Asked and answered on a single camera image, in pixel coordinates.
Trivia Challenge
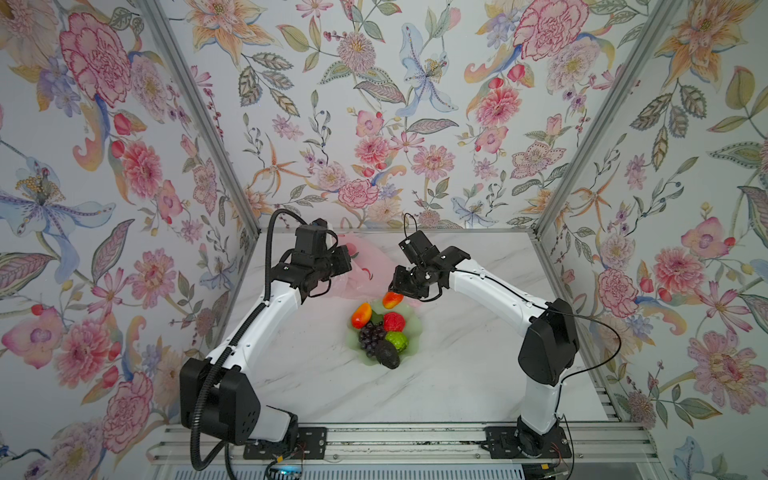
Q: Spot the light green fruit plate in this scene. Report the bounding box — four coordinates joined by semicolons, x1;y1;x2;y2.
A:
345;300;423;369

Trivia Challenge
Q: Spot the right aluminium corner post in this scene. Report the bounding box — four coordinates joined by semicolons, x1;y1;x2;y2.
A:
530;1;679;240

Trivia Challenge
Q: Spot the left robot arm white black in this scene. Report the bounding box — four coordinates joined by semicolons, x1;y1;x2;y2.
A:
180;219;352;452

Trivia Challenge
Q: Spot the aluminium corner post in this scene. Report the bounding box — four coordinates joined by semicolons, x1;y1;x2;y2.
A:
138;0;260;239
530;1;679;240

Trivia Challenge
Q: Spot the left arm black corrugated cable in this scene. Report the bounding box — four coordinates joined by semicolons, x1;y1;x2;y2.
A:
189;208;307;480

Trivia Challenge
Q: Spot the pink plastic bag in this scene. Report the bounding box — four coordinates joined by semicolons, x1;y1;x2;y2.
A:
329;233;397;300

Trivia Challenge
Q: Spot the left aluminium corner post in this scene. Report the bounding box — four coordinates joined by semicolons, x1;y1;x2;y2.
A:
138;0;260;239

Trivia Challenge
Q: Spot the orange mango fruit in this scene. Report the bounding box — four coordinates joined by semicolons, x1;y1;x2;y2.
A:
350;303;373;330

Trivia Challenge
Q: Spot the red strawberry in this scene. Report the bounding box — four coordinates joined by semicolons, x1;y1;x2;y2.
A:
383;312;407;332

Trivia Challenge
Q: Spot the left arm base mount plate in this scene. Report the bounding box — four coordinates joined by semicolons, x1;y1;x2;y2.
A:
243;426;328;461

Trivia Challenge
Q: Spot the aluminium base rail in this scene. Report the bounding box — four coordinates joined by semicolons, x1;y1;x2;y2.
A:
146;421;661;466

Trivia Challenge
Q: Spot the red orange tomato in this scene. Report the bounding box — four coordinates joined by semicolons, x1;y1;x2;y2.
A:
381;292;404;310

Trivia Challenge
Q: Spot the dark purple grape bunch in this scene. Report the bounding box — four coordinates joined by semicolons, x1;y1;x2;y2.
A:
358;322;387;358

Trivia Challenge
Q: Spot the dark avocado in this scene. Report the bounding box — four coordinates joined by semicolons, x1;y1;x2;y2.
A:
374;340;401;370

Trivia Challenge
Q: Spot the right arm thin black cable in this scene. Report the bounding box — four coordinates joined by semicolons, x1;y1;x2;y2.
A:
401;211;622;480

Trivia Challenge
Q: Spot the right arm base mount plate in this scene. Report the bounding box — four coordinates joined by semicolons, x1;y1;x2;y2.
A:
484;424;573;460

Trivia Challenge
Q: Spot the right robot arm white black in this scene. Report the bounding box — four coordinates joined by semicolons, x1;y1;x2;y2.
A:
389;230;580;458

